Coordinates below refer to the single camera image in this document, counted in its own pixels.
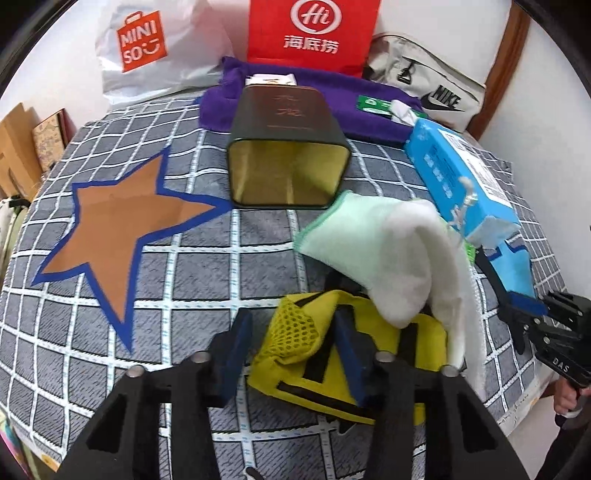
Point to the green wipes packet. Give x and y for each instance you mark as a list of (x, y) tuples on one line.
[(374, 104)]

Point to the dark green tin box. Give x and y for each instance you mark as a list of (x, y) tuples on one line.
[(281, 138)]

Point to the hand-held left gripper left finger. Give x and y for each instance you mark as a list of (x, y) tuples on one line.
[(233, 350)]

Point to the person's right hand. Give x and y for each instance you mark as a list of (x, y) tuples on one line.
[(565, 397)]

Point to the white cloth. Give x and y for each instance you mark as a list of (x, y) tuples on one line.
[(404, 113), (272, 79)]

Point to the blue tissue pack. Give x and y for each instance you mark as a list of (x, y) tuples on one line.
[(457, 166)]

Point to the white plastic bag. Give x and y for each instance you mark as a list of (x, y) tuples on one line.
[(152, 46)]

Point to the red paper bag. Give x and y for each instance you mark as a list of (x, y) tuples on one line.
[(314, 32)]

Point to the grey waist bag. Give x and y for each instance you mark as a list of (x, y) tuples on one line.
[(429, 78)]

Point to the patterned notebook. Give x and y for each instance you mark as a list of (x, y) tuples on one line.
[(50, 138)]

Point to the brown wooden door frame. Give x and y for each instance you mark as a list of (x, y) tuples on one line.
[(503, 69)]

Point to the brown star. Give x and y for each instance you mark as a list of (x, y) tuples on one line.
[(120, 217)]

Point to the white towel with green edge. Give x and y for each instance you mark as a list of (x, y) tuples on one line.
[(392, 258)]

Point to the yellow mesh cloth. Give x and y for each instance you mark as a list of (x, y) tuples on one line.
[(286, 332)]

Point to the purple fabric tray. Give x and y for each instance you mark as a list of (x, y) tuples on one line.
[(351, 106)]

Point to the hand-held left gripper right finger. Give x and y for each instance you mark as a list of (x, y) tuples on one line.
[(351, 360)]

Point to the printed bed sheet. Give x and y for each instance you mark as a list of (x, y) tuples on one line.
[(521, 406)]

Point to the grey checked mat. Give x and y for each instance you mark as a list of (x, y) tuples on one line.
[(184, 286)]

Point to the brown cardboard box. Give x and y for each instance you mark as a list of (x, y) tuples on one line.
[(14, 143)]

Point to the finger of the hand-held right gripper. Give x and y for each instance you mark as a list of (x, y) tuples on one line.
[(491, 277), (526, 302)]

